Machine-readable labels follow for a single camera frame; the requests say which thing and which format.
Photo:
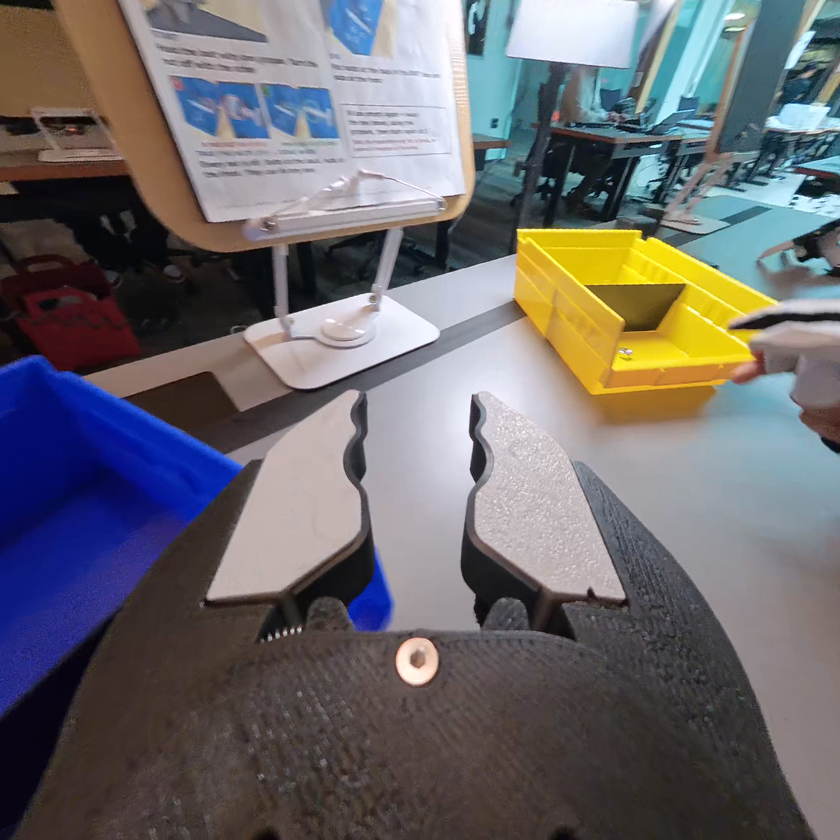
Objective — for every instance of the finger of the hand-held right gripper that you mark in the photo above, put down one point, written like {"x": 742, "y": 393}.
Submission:
{"x": 814, "y": 310}
{"x": 800, "y": 348}

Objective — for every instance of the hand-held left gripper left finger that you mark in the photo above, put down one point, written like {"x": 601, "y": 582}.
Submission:
{"x": 295, "y": 518}

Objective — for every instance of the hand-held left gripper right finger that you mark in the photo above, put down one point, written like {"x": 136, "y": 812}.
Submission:
{"x": 538, "y": 525}

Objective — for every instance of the yellow plastic storage bin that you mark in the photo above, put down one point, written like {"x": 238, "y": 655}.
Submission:
{"x": 577, "y": 328}

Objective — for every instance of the blue plastic storage bin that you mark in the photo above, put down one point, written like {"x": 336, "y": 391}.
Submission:
{"x": 65, "y": 492}

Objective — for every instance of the person's right hand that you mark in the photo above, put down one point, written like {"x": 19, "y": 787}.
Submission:
{"x": 823, "y": 430}

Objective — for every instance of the spare hand-held gripper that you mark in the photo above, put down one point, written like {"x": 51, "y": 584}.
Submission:
{"x": 814, "y": 246}

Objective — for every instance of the grey desk with wood edge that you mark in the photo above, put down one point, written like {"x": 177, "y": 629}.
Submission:
{"x": 735, "y": 249}

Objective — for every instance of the wooden stand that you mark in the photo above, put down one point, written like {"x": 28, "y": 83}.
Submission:
{"x": 689, "y": 222}

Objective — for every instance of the dark olive bin divider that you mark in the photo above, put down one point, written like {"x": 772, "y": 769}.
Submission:
{"x": 640, "y": 305}

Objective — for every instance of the black curved panel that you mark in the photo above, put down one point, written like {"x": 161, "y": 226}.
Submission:
{"x": 754, "y": 79}

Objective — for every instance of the dark office desk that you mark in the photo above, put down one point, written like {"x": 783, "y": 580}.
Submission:
{"x": 617, "y": 134}

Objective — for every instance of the red fabric bag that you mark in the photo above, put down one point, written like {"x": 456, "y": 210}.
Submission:
{"x": 65, "y": 328}

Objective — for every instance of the dark light stand pole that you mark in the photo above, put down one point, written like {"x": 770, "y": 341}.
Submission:
{"x": 541, "y": 164}

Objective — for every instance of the white studio light panel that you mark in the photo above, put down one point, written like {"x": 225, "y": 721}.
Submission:
{"x": 571, "y": 33}

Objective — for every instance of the printed instruction sheet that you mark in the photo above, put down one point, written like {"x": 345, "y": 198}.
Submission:
{"x": 394, "y": 131}

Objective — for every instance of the wooden-edged white board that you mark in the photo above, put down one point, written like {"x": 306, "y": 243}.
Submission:
{"x": 111, "y": 98}

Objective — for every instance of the white board stand frame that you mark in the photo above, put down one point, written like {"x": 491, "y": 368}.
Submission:
{"x": 341, "y": 331}

